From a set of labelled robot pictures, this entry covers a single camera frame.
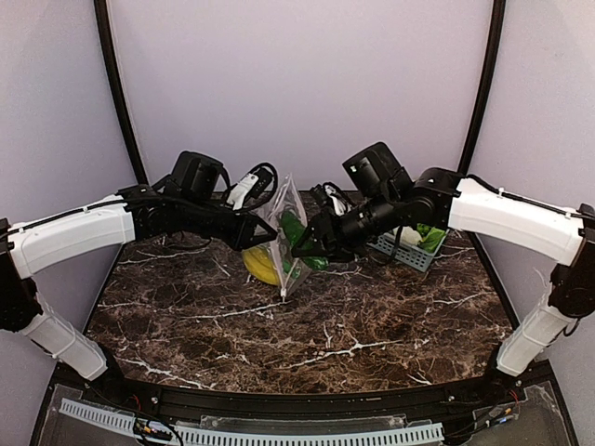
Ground dark green toy cucumber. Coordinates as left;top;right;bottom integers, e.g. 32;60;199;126
280;210;328;271

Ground yellow toy banana bunch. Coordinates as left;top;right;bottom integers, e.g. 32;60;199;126
242;246;280;286

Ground clear zip top bag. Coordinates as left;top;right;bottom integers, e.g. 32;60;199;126
242;174;312;302

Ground white toy radish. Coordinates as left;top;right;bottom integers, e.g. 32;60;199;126
399;227;423;246

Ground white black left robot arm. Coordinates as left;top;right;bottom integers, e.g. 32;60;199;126
1;151;279;383

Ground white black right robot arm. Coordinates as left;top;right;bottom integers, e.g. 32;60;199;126
292;142;594;377

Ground blue plastic vegetable basket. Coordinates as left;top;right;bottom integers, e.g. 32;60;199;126
368;229;448;272

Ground green toy lettuce leaf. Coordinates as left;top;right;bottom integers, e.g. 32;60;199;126
416;224;446;254

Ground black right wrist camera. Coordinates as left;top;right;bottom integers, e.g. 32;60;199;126
310;182;355;216

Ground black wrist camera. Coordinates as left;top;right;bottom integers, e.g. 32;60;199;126
310;182;355;216
225;162;279;212

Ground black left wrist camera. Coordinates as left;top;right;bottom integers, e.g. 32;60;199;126
225;162;279;212

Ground grey slotted cable duct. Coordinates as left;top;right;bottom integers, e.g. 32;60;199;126
59;398;444;446

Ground black left frame post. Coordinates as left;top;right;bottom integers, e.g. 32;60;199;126
93;0;148;184

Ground black frame post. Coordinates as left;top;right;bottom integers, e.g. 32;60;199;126
93;0;148;184
457;0;507;174

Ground black right frame post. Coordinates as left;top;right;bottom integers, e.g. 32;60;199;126
457;0;507;174

